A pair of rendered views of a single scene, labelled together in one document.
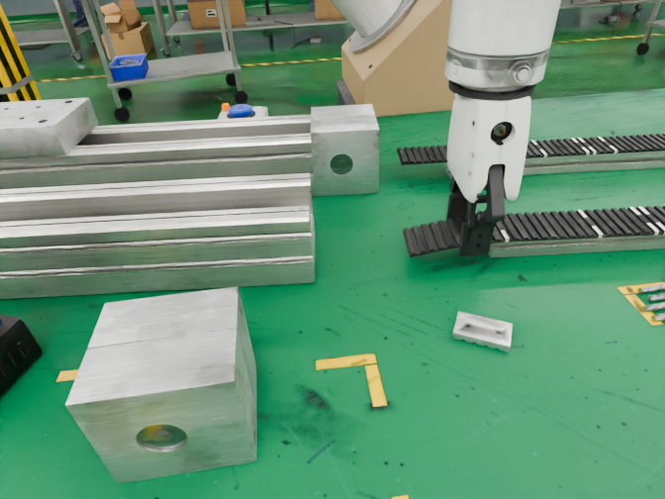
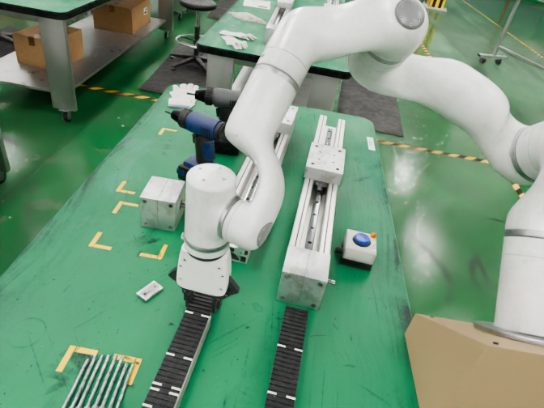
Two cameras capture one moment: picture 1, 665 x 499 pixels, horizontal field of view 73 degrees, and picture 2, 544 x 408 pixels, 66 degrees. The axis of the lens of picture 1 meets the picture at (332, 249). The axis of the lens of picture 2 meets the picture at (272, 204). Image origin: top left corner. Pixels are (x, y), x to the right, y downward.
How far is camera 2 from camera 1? 1.00 m
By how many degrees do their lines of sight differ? 72
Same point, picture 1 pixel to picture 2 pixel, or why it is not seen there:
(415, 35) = (438, 328)
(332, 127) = (293, 254)
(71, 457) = not seen: hidden behind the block
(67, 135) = (311, 173)
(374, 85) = (415, 324)
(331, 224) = (251, 271)
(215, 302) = (171, 197)
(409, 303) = not seen: hidden behind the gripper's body
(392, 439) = (127, 252)
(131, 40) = not seen: outside the picture
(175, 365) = (151, 189)
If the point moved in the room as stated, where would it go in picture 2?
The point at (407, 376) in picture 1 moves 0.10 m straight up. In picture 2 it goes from (146, 264) to (144, 231)
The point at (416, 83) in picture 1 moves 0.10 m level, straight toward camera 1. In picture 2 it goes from (422, 359) to (373, 337)
